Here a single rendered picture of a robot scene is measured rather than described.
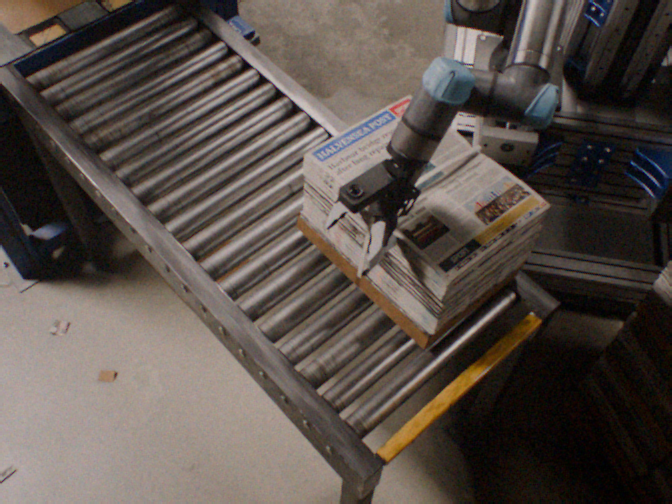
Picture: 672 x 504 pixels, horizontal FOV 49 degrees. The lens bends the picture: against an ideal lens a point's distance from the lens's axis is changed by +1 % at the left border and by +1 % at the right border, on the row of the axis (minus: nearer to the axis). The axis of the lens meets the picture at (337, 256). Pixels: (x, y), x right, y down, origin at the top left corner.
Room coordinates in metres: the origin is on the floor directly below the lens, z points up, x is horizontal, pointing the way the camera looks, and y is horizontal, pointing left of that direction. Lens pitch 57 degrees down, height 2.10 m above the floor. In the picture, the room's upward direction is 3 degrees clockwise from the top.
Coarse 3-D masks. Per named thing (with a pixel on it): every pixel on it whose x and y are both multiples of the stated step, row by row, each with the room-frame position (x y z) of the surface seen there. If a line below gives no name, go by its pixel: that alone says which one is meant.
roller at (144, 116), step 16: (224, 64) 1.39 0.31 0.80; (240, 64) 1.41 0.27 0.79; (192, 80) 1.33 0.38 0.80; (208, 80) 1.34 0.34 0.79; (224, 80) 1.36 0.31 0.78; (160, 96) 1.28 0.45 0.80; (176, 96) 1.28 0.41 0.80; (192, 96) 1.30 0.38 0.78; (144, 112) 1.22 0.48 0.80; (160, 112) 1.23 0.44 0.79; (112, 128) 1.16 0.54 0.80; (128, 128) 1.17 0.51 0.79; (144, 128) 1.20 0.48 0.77; (96, 144) 1.12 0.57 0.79; (112, 144) 1.13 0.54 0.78
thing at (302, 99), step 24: (168, 0) 1.66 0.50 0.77; (192, 0) 1.63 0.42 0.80; (216, 24) 1.54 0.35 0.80; (240, 48) 1.46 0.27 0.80; (264, 72) 1.37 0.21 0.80; (288, 96) 1.30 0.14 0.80; (312, 96) 1.30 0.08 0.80; (312, 120) 1.23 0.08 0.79; (336, 120) 1.22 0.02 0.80; (528, 288) 0.78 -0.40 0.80; (528, 312) 0.74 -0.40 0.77; (552, 312) 0.73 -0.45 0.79; (528, 336) 0.72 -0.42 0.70
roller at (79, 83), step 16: (160, 32) 1.50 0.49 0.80; (176, 32) 1.51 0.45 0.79; (192, 32) 1.53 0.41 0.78; (128, 48) 1.43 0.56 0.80; (144, 48) 1.44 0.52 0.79; (160, 48) 1.46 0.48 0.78; (96, 64) 1.37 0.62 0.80; (112, 64) 1.38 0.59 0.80; (128, 64) 1.40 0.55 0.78; (64, 80) 1.31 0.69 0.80; (80, 80) 1.31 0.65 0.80; (96, 80) 1.33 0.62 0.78; (48, 96) 1.26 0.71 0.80; (64, 96) 1.27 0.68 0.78
